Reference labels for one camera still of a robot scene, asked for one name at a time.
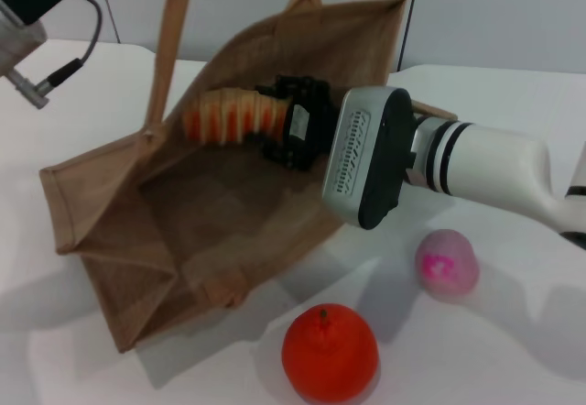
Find orange striped bread loaf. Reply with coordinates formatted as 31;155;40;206
181;87;295;146

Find brown jute tote bag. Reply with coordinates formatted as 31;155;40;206
38;0;460;356

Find red orange toy fruit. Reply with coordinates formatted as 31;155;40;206
280;302;381;402

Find grey right wrist camera housing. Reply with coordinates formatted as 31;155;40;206
320;85;418;232

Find pink pastry with magenta print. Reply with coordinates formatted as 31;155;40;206
415;227;482;305

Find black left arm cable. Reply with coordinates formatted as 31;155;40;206
5;0;103;111

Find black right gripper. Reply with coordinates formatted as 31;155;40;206
246;73;342;173

